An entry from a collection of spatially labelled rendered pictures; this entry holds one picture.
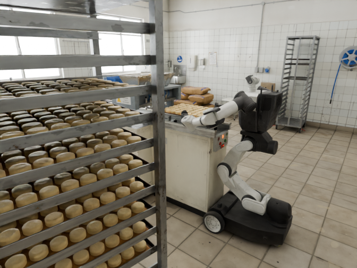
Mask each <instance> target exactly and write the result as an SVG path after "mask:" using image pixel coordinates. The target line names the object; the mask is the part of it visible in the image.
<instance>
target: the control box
mask: <svg viewBox="0 0 357 268"><path fill-rule="evenodd" d="M227 133H228V130H224V131H223V132H221V133H219V134H217V135H216V138H213V152H217V151H218V150H220V149H221V145H222V148H223V147H224V146H226V145H227V144H228V135H227V136H226V134H227ZM223 135H224V138H222V136H223ZM218 138H220V139H219V141H218ZM225 139H226V142H224V140H225ZM220 142H222V144H221V145H219V143H220Z"/></svg>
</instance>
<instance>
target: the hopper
mask: <svg viewBox="0 0 357 268"><path fill-rule="evenodd" d="M149 74H151V72H145V73H133V74H120V75H118V76H119V77H120V79H121V80H122V82H123V83H128V84H129V85H138V86H142V85H151V75H150V76H149ZM174 74H175V73H172V72H164V86H168V84H169V83H170V81H171V79H172V77H173V75H174ZM138 76H139V77H138Z"/></svg>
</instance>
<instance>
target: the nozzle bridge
mask: <svg viewBox="0 0 357 268"><path fill-rule="evenodd" d="M164 90H165V91H164V96H165V92H166V94H167V99H165V102H167V105H165V108H166V107H170V106H174V100H176V99H178V100H179V99H181V85H172V84H168V86H164ZM168 91H169V95H168ZM145 96H146V97H147V100H148V101H147V103H145ZM112 103H113V104H116V105H119V106H123V107H126V108H129V109H132V110H139V108H142V107H147V106H151V105H152V100H151V103H150V102H149V95H141V96H132V97H124V98H116V99H112Z"/></svg>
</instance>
